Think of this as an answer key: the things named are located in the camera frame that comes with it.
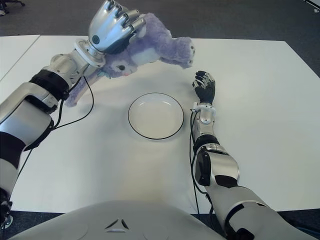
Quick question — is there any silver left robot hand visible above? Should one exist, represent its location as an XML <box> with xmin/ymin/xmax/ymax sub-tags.
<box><xmin>87</xmin><ymin>0</ymin><xmax>147</xmax><ymax>55</ymax></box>

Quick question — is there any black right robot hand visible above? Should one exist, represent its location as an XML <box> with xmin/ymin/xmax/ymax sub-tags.
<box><xmin>191</xmin><ymin>70</ymin><xmax>216</xmax><ymax>104</ymax></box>

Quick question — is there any purple plush bunny doll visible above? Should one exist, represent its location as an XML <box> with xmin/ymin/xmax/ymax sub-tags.
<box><xmin>65</xmin><ymin>12</ymin><xmax>196</xmax><ymax>108</ymax></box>

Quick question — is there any white plate black rim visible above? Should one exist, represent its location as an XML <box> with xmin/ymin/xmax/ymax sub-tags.
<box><xmin>127</xmin><ymin>92</ymin><xmax>185</xmax><ymax>141</ymax></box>

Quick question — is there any black office chair base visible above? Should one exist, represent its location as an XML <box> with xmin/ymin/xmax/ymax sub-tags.
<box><xmin>0</xmin><ymin>0</ymin><xmax>26</xmax><ymax>8</ymax></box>

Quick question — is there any grey robot torso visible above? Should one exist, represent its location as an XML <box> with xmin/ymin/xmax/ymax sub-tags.
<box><xmin>9</xmin><ymin>199</ymin><xmax>226</xmax><ymax>240</ymax></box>

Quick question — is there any round metal table foot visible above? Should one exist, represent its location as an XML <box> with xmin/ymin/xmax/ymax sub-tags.
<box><xmin>0</xmin><ymin>216</ymin><xmax>13</xmax><ymax>230</ymax></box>

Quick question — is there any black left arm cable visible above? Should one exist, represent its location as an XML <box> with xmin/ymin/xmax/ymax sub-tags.
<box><xmin>3</xmin><ymin>74</ymin><xmax>96</xmax><ymax>221</ymax></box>

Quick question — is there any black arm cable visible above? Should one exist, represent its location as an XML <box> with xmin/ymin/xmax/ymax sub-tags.
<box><xmin>188</xmin><ymin>109</ymin><xmax>201</xmax><ymax>215</ymax></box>
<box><xmin>3</xmin><ymin>74</ymin><xmax>96</xmax><ymax>221</ymax></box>

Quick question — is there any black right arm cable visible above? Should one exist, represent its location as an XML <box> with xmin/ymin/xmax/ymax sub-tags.
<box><xmin>188</xmin><ymin>109</ymin><xmax>201</xmax><ymax>215</ymax></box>

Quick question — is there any blue floor cable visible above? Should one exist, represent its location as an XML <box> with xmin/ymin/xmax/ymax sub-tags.
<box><xmin>297</xmin><ymin>224</ymin><xmax>320</xmax><ymax>237</ymax></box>

